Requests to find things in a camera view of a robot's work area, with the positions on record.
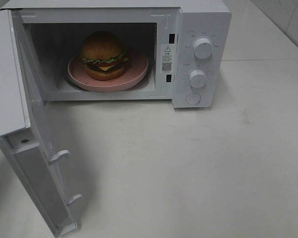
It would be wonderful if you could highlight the pink round plate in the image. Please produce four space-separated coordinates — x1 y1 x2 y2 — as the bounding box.
68 51 149 93

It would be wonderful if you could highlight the toy hamburger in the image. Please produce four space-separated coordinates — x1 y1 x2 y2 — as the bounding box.
80 31 129 81

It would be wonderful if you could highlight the white microwave door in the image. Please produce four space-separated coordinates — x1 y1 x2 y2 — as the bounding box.
0 10 80 238

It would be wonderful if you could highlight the glass microwave turntable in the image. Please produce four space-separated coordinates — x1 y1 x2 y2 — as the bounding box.
64 67 154 93

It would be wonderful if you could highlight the lower white timer knob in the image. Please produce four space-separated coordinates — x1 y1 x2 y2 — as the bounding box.
189 70 207 88

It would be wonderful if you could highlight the white microwave oven body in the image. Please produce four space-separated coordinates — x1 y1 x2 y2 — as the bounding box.
0 0 231 115

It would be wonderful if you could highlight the upper white power knob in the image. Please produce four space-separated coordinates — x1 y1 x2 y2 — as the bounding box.
192 36 214 59

